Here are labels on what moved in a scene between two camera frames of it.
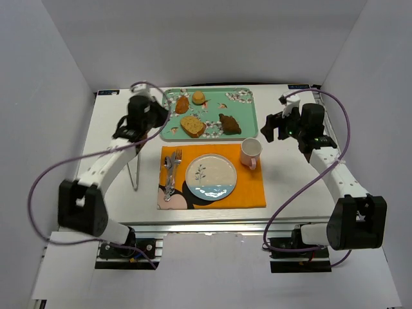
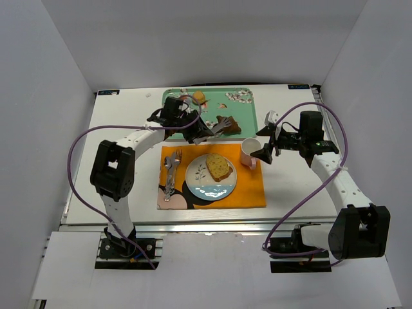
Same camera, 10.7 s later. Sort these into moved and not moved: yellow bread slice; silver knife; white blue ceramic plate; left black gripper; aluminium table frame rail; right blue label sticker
Moved: left black gripper; yellow bread slice
Not moved: silver knife; right blue label sticker; aluminium table frame rail; white blue ceramic plate
